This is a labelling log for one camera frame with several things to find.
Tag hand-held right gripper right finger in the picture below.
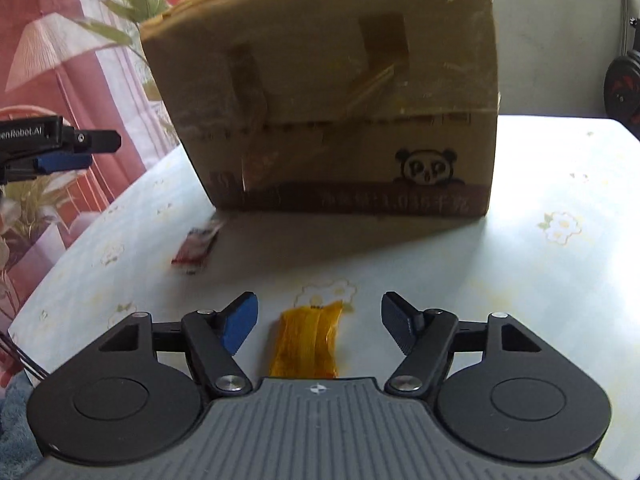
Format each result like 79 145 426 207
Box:
381 291 544 396

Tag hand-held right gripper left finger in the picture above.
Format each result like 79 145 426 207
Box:
97 291 260 397

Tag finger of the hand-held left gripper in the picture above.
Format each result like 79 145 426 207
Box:
31 153 94 175
64 130 123 156

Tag orange snack packet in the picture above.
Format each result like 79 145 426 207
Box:
268 300 347 380

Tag brown cardboard box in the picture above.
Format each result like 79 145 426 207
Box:
139 0 502 220

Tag red snack packet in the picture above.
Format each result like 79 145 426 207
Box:
170 216 224 277

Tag red printed backdrop cloth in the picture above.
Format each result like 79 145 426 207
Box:
0 0 187 388

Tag white floral tablecloth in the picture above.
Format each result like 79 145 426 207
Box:
7 114 640 478

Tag blue towel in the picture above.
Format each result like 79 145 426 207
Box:
0 372 43 478

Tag black exercise bike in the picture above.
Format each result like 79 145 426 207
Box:
601 0 640 128

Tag thin dark cables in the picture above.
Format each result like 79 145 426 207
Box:
0 331 51 380

